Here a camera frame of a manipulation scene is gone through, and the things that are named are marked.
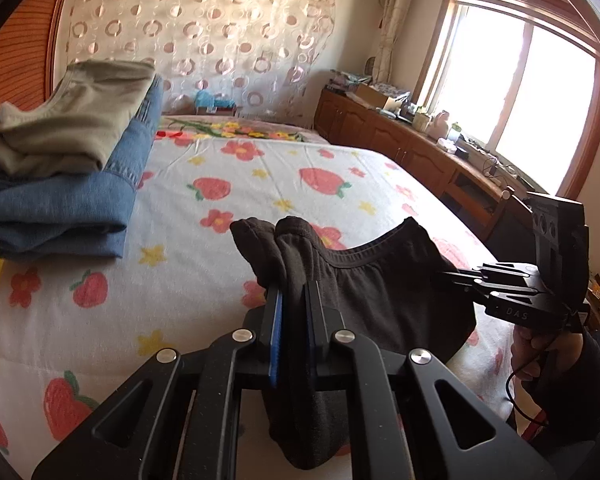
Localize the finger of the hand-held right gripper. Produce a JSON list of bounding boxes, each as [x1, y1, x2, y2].
[[455, 282, 492, 307], [432, 267, 488, 287]]

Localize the black cable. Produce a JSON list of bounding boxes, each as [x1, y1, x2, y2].
[[505, 330, 551, 428]]

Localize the circle patterned lace curtain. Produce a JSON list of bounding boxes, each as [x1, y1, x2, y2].
[[50, 0, 338, 126]]

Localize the blue plush toy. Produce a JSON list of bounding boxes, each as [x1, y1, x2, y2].
[[192, 91, 238, 117]]

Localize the person's right hand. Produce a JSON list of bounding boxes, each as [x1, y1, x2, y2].
[[510, 327, 583, 383]]

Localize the wooden slatted wardrobe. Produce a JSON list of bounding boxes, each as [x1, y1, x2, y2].
[[0, 0, 76, 126]]

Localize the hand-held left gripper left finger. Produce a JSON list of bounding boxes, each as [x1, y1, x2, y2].
[[30, 285, 286, 480]]

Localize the beige window curtain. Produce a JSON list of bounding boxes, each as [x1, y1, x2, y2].
[[377, 0, 421, 86]]

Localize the window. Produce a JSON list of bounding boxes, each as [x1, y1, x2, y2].
[[410, 0, 600, 201]]

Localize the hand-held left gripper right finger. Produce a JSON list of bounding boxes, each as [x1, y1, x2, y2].
[[302, 280, 556, 480]]

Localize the black pants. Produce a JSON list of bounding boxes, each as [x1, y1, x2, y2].
[[229, 216, 478, 471]]

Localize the folded olive pants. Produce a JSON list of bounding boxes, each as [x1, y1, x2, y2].
[[0, 59, 157, 178]]

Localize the person's right forearm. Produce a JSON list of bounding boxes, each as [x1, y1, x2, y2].
[[520, 330, 600, 480]]

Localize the open cardboard box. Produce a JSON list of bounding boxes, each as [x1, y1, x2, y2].
[[352, 82, 398, 111]]

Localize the floral pillow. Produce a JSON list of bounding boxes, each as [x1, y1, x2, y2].
[[155, 114, 326, 146]]

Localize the wooden sideboard cabinet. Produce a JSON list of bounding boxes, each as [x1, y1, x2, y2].
[[312, 87, 536, 243]]

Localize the folded blue jeans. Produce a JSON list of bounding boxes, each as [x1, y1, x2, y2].
[[0, 77, 166, 263]]

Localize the white flowered blanket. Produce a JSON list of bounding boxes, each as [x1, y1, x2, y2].
[[0, 132, 521, 480]]

